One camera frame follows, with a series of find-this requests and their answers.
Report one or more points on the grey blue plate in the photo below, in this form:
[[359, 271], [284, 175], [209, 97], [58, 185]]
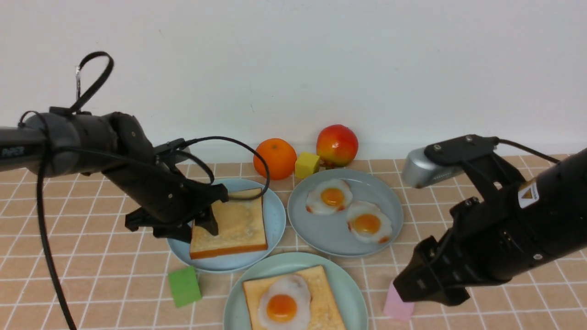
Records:
[[330, 233]]

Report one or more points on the red yellow apple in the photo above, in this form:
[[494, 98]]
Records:
[[337, 146]]

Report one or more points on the orange fruit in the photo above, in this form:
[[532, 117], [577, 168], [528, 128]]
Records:
[[280, 157]]

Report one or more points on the black cable image right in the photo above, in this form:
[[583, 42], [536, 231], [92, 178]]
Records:
[[526, 149]]

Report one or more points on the toast slice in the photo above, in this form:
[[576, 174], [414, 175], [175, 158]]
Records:
[[325, 314], [241, 230]]

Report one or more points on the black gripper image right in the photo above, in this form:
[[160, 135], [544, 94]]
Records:
[[487, 246]]

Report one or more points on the yellow cube block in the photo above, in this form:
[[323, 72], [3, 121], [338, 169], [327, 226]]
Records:
[[306, 164]]

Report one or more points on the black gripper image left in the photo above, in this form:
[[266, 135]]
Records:
[[168, 201]]

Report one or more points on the light blue plate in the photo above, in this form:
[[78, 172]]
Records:
[[275, 220]]

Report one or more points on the pink cube block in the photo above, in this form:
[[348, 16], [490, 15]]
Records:
[[395, 308]]

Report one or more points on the green cube block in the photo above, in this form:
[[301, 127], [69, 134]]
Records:
[[184, 286]]

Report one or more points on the checkered peach tablecloth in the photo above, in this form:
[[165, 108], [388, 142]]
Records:
[[116, 279]]

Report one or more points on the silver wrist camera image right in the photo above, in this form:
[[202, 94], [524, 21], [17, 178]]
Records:
[[471, 155]]

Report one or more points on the fried egg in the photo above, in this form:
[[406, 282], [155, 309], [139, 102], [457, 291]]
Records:
[[329, 197], [286, 305], [368, 223]]

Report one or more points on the mint green plate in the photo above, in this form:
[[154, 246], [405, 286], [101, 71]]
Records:
[[347, 294]]

